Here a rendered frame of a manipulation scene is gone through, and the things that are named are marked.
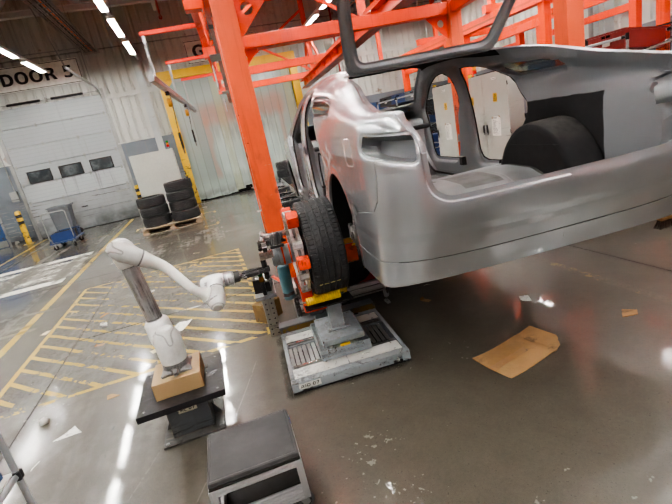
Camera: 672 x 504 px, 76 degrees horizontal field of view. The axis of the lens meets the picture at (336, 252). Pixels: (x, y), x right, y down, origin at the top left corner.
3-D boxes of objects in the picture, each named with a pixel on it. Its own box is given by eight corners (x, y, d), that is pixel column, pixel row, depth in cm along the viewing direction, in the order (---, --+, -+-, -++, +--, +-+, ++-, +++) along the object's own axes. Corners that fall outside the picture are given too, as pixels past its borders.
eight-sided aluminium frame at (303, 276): (315, 298, 283) (297, 219, 268) (305, 301, 282) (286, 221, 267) (303, 275, 335) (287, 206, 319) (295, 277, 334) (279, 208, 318)
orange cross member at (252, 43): (450, 37, 526) (446, 0, 515) (240, 75, 487) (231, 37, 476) (446, 39, 538) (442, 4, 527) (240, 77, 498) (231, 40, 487)
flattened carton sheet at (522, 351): (567, 342, 280) (567, 338, 279) (511, 380, 255) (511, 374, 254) (527, 328, 306) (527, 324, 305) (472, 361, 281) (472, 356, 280)
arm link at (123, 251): (145, 248, 247) (141, 245, 258) (112, 237, 237) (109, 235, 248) (136, 270, 246) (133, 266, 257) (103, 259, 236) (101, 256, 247)
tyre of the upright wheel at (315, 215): (319, 178, 308) (328, 248, 351) (286, 185, 305) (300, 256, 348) (346, 231, 259) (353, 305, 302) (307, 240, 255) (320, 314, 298)
